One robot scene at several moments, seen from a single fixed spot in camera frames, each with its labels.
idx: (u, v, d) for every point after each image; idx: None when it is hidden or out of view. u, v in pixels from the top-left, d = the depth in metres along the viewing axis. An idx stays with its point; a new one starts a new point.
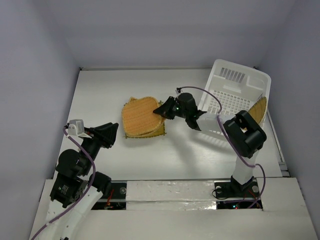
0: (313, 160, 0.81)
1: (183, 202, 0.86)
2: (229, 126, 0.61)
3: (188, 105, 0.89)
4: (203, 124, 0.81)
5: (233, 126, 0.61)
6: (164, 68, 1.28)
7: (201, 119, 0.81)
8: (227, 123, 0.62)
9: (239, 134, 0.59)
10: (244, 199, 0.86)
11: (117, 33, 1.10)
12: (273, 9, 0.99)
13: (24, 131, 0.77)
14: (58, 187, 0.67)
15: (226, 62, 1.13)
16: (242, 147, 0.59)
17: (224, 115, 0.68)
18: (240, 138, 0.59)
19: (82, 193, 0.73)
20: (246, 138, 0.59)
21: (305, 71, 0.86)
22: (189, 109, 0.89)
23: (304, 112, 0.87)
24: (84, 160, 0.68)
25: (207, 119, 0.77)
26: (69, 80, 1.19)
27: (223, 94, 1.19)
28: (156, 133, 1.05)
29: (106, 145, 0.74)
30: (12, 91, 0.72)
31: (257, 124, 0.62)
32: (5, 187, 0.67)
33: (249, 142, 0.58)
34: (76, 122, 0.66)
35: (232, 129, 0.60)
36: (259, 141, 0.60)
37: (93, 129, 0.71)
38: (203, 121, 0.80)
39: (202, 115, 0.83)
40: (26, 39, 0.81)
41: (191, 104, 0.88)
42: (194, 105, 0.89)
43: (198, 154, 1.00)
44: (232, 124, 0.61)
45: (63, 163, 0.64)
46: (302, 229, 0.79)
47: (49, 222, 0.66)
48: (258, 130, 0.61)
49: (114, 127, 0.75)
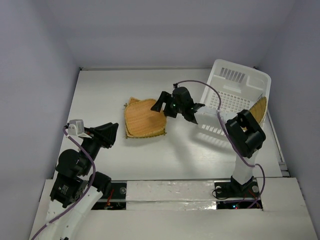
0: (313, 160, 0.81)
1: (183, 202, 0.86)
2: (231, 126, 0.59)
3: (183, 97, 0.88)
4: (201, 118, 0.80)
5: (235, 126, 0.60)
6: (164, 68, 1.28)
7: (199, 112, 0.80)
8: (229, 122, 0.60)
9: (240, 135, 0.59)
10: (244, 199, 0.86)
11: (117, 33, 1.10)
12: (273, 10, 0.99)
13: (24, 132, 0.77)
14: (58, 187, 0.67)
15: (226, 62, 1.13)
16: (242, 147, 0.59)
17: (225, 113, 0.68)
18: (241, 138, 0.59)
19: (82, 193, 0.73)
20: (247, 138, 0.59)
21: (305, 71, 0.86)
22: (184, 101, 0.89)
23: (304, 112, 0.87)
24: (84, 160, 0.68)
25: (206, 114, 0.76)
26: (69, 80, 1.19)
27: (223, 94, 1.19)
28: (156, 133, 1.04)
29: (106, 145, 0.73)
30: (12, 91, 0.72)
31: (257, 125, 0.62)
32: (6, 188, 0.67)
33: (249, 143, 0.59)
34: (76, 122, 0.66)
35: (234, 129, 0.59)
36: (258, 142, 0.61)
37: (93, 129, 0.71)
38: (201, 115, 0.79)
39: (201, 108, 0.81)
40: (26, 39, 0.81)
41: (186, 96, 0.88)
42: (188, 98, 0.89)
43: (198, 154, 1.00)
44: (235, 124, 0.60)
45: (63, 163, 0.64)
46: (302, 229, 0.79)
47: (49, 222, 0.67)
48: (258, 130, 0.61)
49: (114, 127, 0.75)
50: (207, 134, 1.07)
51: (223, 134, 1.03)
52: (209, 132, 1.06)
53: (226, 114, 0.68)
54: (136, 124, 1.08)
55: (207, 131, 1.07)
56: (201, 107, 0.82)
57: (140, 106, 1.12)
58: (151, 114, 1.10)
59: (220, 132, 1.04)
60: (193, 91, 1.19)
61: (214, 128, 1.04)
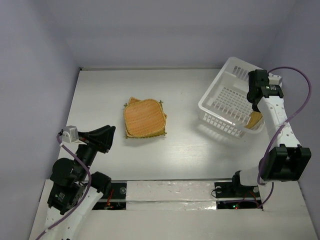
0: (313, 161, 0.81)
1: (183, 202, 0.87)
2: (278, 153, 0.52)
3: (258, 73, 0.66)
4: (263, 106, 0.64)
5: (283, 155, 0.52)
6: (164, 68, 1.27)
7: (266, 103, 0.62)
8: (278, 148, 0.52)
9: (278, 163, 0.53)
10: (244, 199, 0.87)
11: (117, 34, 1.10)
12: (274, 10, 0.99)
13: (24, 132, 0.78)
14: (54, 195, 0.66)
15: (238, 61, 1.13)
16: (266, 170, 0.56)
17: (286, 132, 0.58)
18: (274, 166, 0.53)
19: (80, 199, 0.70)
20: (279, 170, 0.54)
21: (305, 71, 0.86)
22: (258, 78, 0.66)
23: (305, 112, 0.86)
24: (79, 168, 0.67)
25: (272, 113, 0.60)
26: (69, 80, 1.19)
27: (232, 91, 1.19)
28: (156, 133, 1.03)
29: (102, 150, 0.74)
30: (12, 93, 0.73)
31: (302, 169, 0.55)
32: (6, 189, 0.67)
33: (276, 174, 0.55)
34: (69, 129, 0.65)
35: (277, 157, 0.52)
36: (286, 178, 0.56)
37: (88, 135, 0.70)
38: (265, 101, 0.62)
39: (273, 97, 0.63)
40: (26, 40, 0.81)
41: (262, 72, 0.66)
42: (265, 75, 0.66)
43: (202, 150, 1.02)
44: (285, 154, 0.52)
45: (58, 173, 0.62)
46: (302, 230, 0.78)
47: (48, 229, 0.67)
48: (295, 173, 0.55)
49: (110, 130, 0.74)
50: (213, 130, 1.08)
51: (226, 130, 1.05)
52: (214, 128, 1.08)
53: (286, 135, 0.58)
54: (137, 124, 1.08)
55: (211, 127, 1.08)
56: (275, 97, 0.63)
57: (142, 106, 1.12)
58: (151, 115, 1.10)
59: (223, 128, 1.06)
60: (193, 91, 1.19)
61: (219, 124, 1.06)
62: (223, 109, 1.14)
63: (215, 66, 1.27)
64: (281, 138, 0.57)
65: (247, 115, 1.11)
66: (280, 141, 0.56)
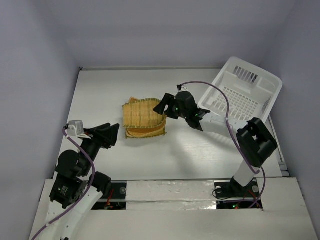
0: (314, 160, 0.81)
1: (183, 202, 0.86)
2: (243, 137, 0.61)
3: (188, 103, 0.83)
4: (207, 126, 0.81)
5: (247, 137, 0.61)
6: (163, 68, 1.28)
7: (206, 120, 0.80)
8: (240, 134, 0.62)
9: (253, 145, 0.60)
10: (244, 199, 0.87)
11: (117, 34, 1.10)
12: (273, 10, 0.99)
13: (24, 132, 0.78)
14: (57, 188, 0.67)
15: (240, 61, 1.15)
16: (254, 158, 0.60)
17: (234, 122, 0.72)
18: (252, 147, 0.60)
19: (82, 193, 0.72)
20: (257, 149, 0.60)
21: (306, 71, 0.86)
22: (189, 108, 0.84)
23: (306, 111, 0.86)
24: (84, 160, 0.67)
25: (214, 121, 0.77)
26: (69, 80, 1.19)
27: (232, 91, 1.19)
28: (156, 133, 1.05)
29: (106, 146, 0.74)
30: (12, 92, 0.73)
31: (269, 134, 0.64)
32: (6, 188, 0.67)
33: (261, 152, 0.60)
34: (75, 122, 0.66)
35: (245, 140, 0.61)
36: (270, 150, 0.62)
37: (93, 130, 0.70)
38: (207, 122, 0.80)
39: (206, 116, 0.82)
40: (26, 39, 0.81)
41: (190, 103, 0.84)
42: (192, 103, 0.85)
43: (202, 150, 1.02)
44: (246, 133, 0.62)
45: (63, 165, 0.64)
46: (302, 229, 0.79)
47: (49, 223, 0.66)
48: (269, 139, 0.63)
49: (115, 127, 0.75)
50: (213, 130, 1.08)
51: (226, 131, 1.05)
52: None
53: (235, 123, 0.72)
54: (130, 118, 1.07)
55: None
56: (207, 114, 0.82)
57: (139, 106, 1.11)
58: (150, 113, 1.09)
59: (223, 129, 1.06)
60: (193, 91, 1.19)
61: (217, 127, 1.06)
62: (223, 109, 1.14)
63: (215, 66, 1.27)
64: (234, 127, 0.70)
65: (248, 114, 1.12)
66: (236, 129, 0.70)
